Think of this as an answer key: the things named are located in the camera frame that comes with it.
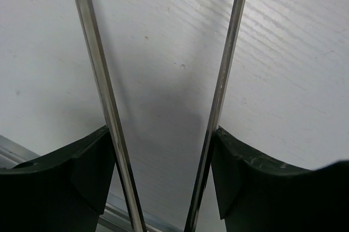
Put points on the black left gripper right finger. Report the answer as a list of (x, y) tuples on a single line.
[(256, 192)]

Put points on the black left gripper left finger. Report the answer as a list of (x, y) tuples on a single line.
[(54, 183)]

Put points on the aluminium table rail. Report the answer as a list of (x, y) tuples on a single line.
[(81, 196)]

